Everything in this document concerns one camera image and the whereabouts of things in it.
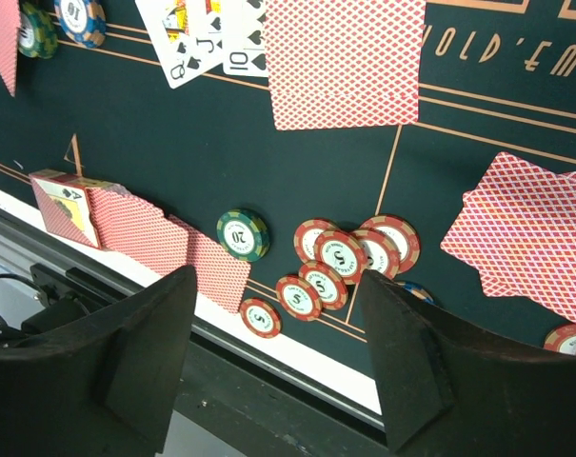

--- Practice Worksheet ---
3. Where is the face-up ten of spades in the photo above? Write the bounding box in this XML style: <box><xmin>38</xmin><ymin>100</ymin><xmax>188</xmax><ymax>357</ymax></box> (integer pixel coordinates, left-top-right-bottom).
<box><xmin>221</xmin><ymin>0</ymin><xmax>268</xmax><ymax>78</ymax></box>

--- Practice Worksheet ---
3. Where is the green poker chip stack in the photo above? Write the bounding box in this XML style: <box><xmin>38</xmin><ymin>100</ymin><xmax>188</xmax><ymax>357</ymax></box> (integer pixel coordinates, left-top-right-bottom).
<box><xmin>216</xmin><ymin>209</ymin><xmax>270</xmax><ymax>263</ymax></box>

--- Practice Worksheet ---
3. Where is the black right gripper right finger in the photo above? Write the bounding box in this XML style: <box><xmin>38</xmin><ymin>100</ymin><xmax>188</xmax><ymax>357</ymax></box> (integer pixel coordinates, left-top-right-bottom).
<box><xmin>358</xmin><ymin>270</ymin><xmax>576</xmax><ymax>456</ymax></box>

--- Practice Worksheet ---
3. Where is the dealt card seat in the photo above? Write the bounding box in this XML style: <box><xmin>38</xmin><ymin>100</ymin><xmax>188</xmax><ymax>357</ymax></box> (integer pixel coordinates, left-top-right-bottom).
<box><xmin>0</xmin><ymin>0</ymin><xmax>21</xmax><ymax>97</ymax></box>
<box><xmin>440</xmin><ymin>152</ymin><xmax>576</xmax><ymax>323</ymax></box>

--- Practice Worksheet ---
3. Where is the dark green poker table mat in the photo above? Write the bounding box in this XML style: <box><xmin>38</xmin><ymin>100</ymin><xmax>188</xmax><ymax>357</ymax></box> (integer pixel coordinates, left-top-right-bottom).
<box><xmin>0</xmin><ymin>1</ymin><xmax>576</xmax><ymax>346</ymax></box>

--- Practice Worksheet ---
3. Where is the moved red chip group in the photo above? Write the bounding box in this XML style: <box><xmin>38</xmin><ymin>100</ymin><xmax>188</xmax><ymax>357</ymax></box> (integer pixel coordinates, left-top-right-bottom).
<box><xmin>543</xmin><ymin>324</ymin><xmax>576</xmax><ymax>355</ymax></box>

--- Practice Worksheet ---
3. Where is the aluminium front rail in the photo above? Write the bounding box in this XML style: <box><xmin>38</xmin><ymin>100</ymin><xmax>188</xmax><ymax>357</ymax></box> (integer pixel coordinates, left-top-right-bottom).
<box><xmin>0</xmin><ymin>208</ymin><xmax>387</xmax><ymax>456</ymax></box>

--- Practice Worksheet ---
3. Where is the blue poker chip stack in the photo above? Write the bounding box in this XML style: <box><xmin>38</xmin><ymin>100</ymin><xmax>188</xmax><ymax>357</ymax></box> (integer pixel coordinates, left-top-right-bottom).
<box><xmin>396</xmin><ymin>281</ymin><xmax>435</xmax><ymax>305</ymax></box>

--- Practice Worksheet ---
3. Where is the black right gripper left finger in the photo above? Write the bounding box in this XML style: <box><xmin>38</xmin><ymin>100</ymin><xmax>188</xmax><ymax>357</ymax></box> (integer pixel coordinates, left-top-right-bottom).
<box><xmin>0</xmin><ymin>266</ymin><xmax>197</xmax><ymax>456</ymax></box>

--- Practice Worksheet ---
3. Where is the face-up community card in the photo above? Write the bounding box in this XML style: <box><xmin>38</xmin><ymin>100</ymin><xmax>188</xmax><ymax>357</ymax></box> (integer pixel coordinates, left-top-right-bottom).
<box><xmin>135</xmin><ymin>1</ymin><xmax>212</xmax><ymax>89</ymax></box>

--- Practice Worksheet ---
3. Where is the red playing card deck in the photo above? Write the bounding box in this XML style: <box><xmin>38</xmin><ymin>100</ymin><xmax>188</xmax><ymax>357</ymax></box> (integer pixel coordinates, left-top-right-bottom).
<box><xmin>29</xmin><ymin>169</ymin><xmax>250</xmax><ymax>314</ymax></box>

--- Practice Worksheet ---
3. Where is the face-down card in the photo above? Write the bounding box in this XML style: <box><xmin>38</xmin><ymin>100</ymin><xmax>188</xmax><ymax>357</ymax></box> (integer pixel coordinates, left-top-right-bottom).
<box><xmin>265</xmin><ymin>1</ymin><xmax>426</xmax><ymax>130</ymax></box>

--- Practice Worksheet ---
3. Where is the red poker chip stack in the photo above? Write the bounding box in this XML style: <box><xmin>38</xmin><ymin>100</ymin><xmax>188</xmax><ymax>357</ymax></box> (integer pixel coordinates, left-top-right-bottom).
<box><xmin>276</xmin><ymin>214</ymin><xmax>422</xmax><ymax>322</ymax></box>

